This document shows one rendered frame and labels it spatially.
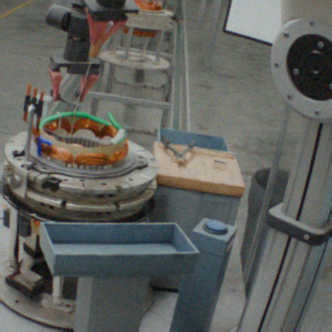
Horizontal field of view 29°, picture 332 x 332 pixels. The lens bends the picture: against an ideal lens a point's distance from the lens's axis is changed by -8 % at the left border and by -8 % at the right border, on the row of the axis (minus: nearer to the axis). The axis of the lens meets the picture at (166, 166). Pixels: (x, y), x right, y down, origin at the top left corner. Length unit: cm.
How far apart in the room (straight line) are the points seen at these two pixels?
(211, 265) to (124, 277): 23
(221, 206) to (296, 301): 43
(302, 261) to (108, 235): 35
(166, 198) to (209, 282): 23
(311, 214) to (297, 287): 13
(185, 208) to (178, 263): 34
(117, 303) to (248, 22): 136
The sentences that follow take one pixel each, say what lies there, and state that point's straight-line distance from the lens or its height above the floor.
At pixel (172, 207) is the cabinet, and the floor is 99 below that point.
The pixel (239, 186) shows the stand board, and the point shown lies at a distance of 143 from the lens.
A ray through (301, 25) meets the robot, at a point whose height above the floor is 148.
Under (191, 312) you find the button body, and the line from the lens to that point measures 135.
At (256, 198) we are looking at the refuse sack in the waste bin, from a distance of 288.
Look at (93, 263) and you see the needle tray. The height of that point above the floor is 105.
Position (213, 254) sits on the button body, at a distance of 127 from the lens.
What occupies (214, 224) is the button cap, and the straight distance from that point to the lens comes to 128.
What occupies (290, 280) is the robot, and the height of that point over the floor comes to 108.
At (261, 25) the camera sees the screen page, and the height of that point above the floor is 130.
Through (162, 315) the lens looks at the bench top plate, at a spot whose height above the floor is 78.
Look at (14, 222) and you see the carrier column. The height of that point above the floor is 92.
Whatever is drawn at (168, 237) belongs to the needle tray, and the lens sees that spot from 121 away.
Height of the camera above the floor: 158
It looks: 21 degrees down
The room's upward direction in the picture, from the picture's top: 10 degrees clockwise
